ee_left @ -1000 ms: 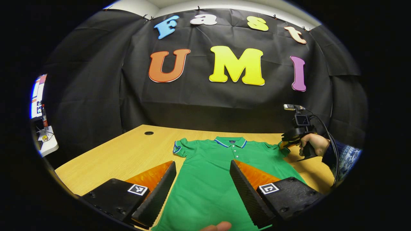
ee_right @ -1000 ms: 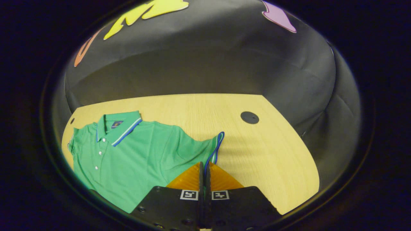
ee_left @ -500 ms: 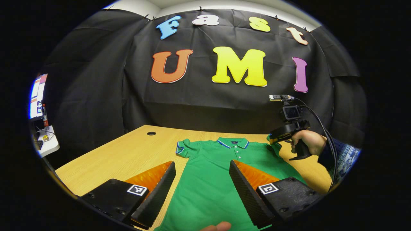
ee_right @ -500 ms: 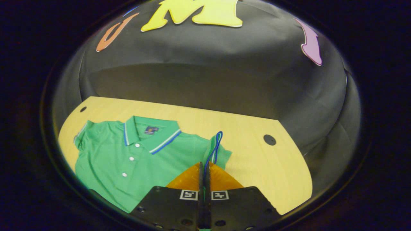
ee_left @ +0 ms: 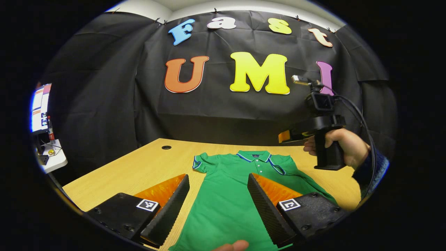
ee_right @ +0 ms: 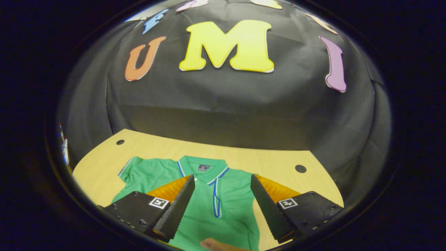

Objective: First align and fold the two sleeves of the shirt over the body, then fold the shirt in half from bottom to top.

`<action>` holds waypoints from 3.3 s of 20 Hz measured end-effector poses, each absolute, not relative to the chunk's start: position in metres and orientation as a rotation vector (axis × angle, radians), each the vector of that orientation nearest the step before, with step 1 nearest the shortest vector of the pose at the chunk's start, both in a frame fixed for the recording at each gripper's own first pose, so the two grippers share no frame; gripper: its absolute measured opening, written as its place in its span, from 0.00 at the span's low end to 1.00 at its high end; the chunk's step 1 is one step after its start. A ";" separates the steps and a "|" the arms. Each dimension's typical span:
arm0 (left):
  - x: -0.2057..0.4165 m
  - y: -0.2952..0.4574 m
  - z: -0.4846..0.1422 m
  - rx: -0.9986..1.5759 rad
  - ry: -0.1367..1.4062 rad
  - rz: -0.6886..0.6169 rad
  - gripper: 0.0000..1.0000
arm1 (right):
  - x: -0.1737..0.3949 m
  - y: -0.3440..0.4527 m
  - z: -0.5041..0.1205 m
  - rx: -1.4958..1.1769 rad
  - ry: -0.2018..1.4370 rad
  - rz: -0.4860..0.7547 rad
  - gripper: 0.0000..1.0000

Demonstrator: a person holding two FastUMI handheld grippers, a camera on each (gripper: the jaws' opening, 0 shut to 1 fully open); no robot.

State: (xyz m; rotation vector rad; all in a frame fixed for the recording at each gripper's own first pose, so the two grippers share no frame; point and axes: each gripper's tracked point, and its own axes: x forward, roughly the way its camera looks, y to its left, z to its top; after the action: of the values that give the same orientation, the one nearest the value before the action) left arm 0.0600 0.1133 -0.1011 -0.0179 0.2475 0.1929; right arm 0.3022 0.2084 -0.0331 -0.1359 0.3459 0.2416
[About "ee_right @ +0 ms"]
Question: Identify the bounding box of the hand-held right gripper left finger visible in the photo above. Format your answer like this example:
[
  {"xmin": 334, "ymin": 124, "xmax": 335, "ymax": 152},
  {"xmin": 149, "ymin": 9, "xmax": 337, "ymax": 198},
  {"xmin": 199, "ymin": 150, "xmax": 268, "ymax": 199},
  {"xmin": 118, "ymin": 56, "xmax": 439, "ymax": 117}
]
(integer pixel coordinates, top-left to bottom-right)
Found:
[{"xmin": 99, "ymin": 174, "xmax": 196, "ymax": 243}]

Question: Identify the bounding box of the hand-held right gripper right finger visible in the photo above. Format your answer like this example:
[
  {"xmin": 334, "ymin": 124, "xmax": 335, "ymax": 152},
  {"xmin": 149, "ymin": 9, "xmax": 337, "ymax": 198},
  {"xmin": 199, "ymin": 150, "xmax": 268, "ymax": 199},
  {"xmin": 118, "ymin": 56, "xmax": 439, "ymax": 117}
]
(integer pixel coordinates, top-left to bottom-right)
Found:
[{"xmin": 250, "ymin": 174, "xmax": 345, "ymax": 244}]

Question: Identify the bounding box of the green T-shirt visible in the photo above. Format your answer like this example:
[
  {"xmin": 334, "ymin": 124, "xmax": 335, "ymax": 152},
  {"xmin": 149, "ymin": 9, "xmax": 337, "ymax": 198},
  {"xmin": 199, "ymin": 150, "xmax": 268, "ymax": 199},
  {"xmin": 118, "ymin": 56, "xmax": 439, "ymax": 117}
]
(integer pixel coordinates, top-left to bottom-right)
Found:
[{"xmin": 111, "ymin": 155, "xmax": 261, "ymax": 251}]

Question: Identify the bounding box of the black backdrop cloth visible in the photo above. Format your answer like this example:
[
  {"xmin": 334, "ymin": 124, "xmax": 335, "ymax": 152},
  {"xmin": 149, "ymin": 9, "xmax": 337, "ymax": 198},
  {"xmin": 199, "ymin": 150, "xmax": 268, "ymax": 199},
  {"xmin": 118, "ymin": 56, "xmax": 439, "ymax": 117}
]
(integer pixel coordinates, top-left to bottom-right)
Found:
[{"xmin": 57, "ymin": 0, "xmax": 392, "ymax": 210}]

